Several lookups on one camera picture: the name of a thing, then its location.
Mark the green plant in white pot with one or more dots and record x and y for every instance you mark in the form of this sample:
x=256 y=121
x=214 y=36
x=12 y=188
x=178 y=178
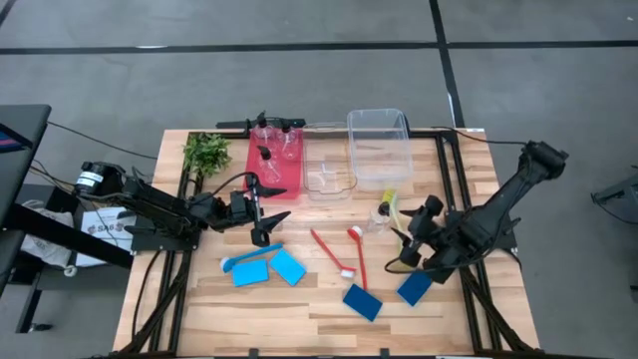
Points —
x=207 y=154

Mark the white plastic bag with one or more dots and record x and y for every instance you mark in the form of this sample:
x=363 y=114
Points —
x=45 y=249

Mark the dark grey chair base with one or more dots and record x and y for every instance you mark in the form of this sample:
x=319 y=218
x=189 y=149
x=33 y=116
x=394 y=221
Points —
x=623 y=192

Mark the pink plastic bin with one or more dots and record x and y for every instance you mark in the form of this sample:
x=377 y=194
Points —
x=294 y=192

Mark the dark blue scrub sponge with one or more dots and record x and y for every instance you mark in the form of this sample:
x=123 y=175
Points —
x=414 y=289
x=362 y=302

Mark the blue lit screen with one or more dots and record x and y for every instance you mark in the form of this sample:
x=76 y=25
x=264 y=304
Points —
x=7 y=142

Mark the red round-head dish brush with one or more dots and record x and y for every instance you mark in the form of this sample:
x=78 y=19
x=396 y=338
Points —
x=364 y=264

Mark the white printed cardboard box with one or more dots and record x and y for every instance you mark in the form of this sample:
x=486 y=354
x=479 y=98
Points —
x=99 y=229

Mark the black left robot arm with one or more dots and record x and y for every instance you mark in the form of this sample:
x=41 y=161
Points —
x=159 y=204

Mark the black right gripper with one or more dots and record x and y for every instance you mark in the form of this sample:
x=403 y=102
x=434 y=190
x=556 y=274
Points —
x=428 y=224

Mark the yellow-green dish brush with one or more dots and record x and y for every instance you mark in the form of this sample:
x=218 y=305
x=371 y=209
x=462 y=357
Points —
x=389 y=195

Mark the light blue sponge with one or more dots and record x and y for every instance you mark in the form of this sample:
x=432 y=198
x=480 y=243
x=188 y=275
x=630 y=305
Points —
x=288 y=267
x=250 y=273

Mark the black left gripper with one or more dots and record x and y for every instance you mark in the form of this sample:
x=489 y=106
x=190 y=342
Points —
x=255 y=209

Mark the large clear plastic bin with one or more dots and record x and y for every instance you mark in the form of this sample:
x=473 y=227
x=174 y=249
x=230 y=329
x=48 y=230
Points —
x=379 y=149

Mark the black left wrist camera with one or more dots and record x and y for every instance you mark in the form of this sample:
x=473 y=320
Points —
x=239 y=207

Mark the thin red dish brush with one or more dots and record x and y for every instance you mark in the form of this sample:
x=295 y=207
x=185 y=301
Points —
x=329 y=251

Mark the black aluminium table frame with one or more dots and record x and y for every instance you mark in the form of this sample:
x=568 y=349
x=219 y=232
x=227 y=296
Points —
x=238 y=134

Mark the light blue dish brush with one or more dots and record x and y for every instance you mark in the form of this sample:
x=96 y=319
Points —
x=249 y=255

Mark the small clear plastic bin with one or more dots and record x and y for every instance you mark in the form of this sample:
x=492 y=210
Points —
x=324 y=164

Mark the black desk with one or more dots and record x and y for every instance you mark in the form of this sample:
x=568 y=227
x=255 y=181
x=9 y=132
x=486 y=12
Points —
x=30 y=164

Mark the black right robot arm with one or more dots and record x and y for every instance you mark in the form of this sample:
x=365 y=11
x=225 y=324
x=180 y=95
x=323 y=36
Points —
x=498 y=199

